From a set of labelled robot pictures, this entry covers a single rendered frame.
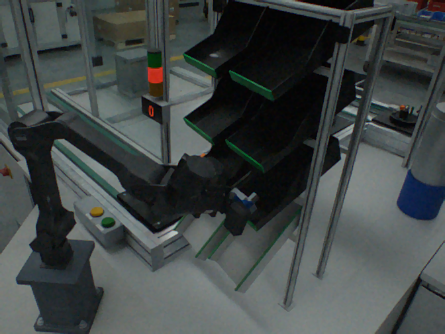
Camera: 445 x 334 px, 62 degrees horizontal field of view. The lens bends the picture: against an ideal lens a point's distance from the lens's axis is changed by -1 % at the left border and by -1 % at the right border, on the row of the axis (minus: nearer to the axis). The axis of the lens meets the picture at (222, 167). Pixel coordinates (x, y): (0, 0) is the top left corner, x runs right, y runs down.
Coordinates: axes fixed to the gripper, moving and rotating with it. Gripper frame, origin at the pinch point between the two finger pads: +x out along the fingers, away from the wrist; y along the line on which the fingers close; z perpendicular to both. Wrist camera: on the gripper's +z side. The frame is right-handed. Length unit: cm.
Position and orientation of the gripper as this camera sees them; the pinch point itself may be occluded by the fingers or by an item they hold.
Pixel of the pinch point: (234, 198)
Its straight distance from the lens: 83.5
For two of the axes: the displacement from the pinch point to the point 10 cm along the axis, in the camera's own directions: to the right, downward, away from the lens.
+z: 3.3, -8.8, -3.5
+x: 7.6, 0.3, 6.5
